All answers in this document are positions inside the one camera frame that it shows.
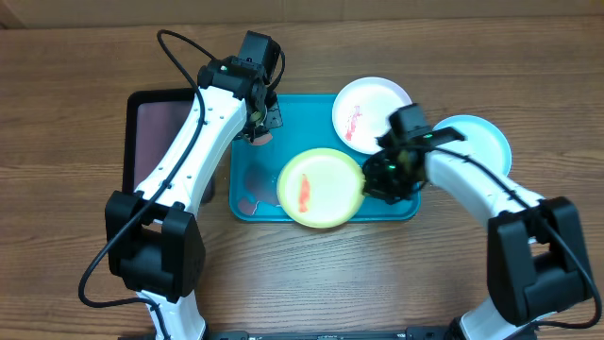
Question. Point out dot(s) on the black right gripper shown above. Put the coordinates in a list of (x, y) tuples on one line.
[(379, 187)]

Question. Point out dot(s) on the pink round sponge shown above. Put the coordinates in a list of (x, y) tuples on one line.
[(262, 140)]

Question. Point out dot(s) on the white plate with red stain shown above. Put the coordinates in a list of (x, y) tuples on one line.
[(361, 109)]

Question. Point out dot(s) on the yellow plate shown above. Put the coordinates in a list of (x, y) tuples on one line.
[(320, 188)]

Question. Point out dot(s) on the light blue plate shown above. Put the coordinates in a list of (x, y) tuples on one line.
[(487, 140)]

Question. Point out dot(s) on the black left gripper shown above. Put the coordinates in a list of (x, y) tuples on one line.
[(276, 122)]

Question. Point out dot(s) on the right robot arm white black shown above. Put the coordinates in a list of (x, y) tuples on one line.
[(537, 263)]

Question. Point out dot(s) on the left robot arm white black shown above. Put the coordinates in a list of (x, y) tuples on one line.
[(154, 244)]

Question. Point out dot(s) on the black tray with water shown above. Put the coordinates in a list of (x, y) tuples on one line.
[(153, 120)]

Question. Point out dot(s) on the teal plastic tray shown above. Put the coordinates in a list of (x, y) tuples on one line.
[(307, 124)]

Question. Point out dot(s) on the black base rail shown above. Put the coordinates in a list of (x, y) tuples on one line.
[(411, 333)]

